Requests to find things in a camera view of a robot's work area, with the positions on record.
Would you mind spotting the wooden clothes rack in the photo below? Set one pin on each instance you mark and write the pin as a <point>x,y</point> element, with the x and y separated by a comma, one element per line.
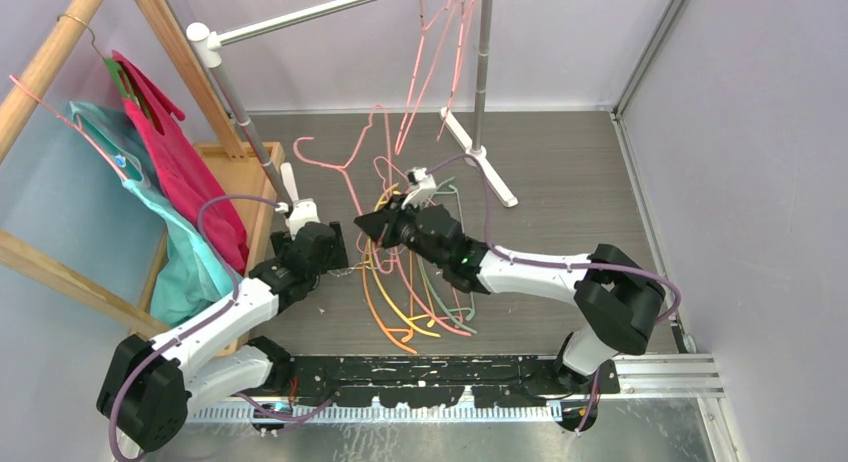
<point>58,195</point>

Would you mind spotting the pink wire hanger with shirt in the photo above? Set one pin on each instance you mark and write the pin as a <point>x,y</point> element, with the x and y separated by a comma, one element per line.
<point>73,124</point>

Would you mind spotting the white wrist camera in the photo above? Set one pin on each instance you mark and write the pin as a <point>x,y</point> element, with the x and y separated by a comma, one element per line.
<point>422,186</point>
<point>303,212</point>

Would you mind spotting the silver metal clothes rack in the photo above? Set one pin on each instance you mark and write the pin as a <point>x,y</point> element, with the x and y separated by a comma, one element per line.
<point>344,54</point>

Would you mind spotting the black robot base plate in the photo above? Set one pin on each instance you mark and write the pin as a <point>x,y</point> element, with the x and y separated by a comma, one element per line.
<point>431,389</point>

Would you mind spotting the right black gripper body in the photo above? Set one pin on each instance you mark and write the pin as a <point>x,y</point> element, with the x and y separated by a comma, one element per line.
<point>409,233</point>

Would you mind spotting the orange plastic hanger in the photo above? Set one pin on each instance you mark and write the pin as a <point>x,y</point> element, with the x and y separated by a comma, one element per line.
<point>372,267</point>

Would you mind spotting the red t-shirt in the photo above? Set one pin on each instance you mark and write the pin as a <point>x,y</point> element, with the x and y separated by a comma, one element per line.
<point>183,176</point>

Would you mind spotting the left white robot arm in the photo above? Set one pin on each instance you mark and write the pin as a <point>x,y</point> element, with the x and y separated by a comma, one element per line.
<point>153,386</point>

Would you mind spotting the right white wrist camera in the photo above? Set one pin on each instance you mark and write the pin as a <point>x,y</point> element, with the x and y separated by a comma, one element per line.
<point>422,186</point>

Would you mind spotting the yellow plastic hanger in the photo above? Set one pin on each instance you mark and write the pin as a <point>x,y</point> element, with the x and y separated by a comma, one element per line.
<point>398,321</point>

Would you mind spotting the teal t-shirt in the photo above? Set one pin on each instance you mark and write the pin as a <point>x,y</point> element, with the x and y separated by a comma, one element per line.
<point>192,278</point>

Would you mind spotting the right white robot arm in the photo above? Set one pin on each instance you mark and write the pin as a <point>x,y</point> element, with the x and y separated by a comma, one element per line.
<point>620,302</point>

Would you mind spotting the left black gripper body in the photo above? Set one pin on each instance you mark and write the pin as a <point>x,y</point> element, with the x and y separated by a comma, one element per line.
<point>281,241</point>

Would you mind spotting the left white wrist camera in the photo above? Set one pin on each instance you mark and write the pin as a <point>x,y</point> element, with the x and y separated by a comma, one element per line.
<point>303,212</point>

